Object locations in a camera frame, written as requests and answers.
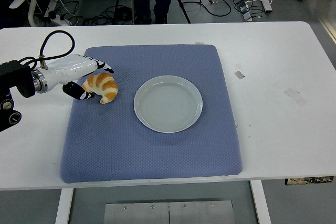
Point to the white table leg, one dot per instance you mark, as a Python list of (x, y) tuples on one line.
[(260, 203), (64, 205)]

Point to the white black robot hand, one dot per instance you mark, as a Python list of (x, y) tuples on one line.
[(68, 66)]

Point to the round grey plate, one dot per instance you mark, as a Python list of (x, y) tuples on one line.
[(168, 104)]

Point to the blue quilted mat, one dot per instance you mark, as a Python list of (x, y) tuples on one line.
[(147, 155)]

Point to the white office chair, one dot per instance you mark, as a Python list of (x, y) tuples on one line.
[(31, 9)]

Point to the golden croissant bread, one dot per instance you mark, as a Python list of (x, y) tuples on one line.
[(105, 86)]

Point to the grey tape strip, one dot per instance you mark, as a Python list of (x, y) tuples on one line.
[(239, 75)]

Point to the grey power adapter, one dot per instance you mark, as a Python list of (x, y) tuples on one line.
[(247, 17)]

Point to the clear tape strip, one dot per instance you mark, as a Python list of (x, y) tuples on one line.
[(295, 96)]

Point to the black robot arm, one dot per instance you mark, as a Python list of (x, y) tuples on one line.
[(15, 77)]

